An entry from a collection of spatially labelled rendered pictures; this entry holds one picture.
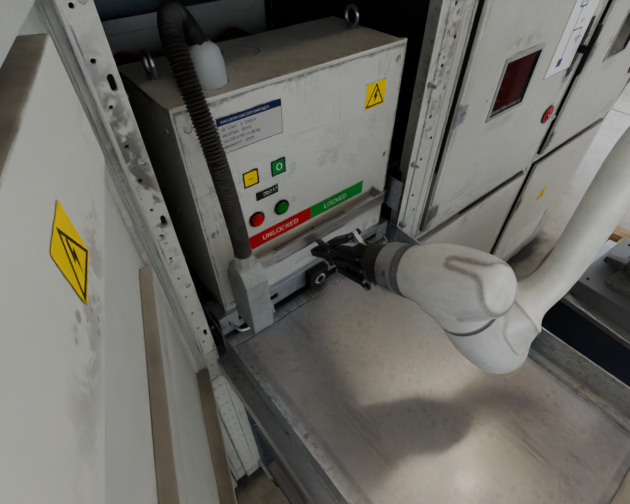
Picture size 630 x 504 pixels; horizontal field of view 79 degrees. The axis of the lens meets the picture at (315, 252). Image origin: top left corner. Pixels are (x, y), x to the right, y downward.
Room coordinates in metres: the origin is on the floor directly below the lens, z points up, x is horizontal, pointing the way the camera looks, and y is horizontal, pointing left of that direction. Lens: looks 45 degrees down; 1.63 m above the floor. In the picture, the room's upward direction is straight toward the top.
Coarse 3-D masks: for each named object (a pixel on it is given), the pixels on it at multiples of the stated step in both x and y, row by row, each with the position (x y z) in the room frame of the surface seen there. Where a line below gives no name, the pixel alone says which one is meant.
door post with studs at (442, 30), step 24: (432, 0) 0.85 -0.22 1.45; (456, 0) 0.82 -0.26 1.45; (432, 24) 0.84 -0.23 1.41; (456, 24) 0.83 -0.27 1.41; (432, 48) 0.80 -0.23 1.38; (432, 72) 0.81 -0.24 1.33; (432, 96) 0.82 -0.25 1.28; (408, 120) 0.85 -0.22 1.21; (432, 120) 0.83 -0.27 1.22; (408, 144) 0.84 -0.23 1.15; (408, 168) 0.80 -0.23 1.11; (408, 192) 0.82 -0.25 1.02; (408, 216) 0.82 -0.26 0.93
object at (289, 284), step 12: (372, 228) 0.78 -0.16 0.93; (384, 228) 0.81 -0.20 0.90; (372, 240) 0.78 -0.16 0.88; (312, 264) 0.65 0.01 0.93; (288, 276) 0.61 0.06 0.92; (300, 276) 0.62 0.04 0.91; (276, 288) 0.58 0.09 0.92; (288, 288) 0.60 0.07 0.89; (276, 300) 0.57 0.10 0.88; (216, 312) 0.50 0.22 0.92; (228, 312) 0.50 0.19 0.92; (228, 324) 0.49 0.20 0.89; (240, 324) 0.51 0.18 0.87
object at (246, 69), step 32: (288, 32) 0.86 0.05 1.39; (320, 32) 0.86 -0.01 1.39; (352, 32) 0.86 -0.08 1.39; (128, 64) 0.68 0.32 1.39; (160, 64) 0.68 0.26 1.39; (256, 64) 0.68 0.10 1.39; (288, 64) 0.68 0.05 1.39; (320, 64) 0.67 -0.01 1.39; (128, 96) 0.65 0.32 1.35; (160, 96) 0.56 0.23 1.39; (224, 96) 0.56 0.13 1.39; (160, 128) 0.55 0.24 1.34; (160, 160) 0.60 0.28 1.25; (192, 192) 0.50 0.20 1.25; (192, 224) 0.54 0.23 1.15; (192, 256) 0.60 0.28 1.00
